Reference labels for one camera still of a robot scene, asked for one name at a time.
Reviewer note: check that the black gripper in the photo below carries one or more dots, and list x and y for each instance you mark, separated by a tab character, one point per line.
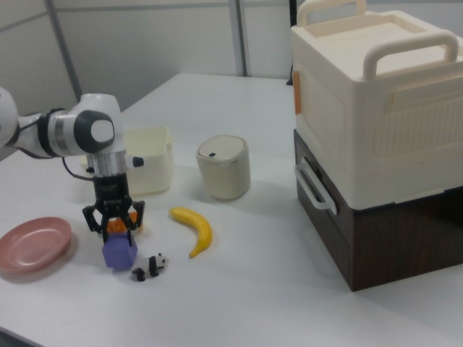
110	191

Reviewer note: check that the purple cube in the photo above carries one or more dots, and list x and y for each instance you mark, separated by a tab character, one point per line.
117	254

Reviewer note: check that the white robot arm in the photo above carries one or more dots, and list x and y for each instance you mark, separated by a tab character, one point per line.
65	130

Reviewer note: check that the pink plastic plate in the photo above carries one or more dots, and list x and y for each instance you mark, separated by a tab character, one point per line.
32	246

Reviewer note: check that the toy bread loaf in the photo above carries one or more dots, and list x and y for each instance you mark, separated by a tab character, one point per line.
116	226

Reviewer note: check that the black white panda figurine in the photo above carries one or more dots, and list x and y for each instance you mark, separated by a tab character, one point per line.
148	266

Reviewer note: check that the white square plastic container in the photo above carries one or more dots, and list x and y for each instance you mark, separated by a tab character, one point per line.
152	162

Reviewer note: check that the yellow toy banana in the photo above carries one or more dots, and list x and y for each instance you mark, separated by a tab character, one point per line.
200	226

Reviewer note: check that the round cream trash can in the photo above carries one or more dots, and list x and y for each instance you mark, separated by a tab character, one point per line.
224	170

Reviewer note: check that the black clamped stand pole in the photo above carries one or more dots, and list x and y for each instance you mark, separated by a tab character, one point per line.
290	76

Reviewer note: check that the dark brown drawer box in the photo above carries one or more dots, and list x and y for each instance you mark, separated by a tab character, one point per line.
398	246

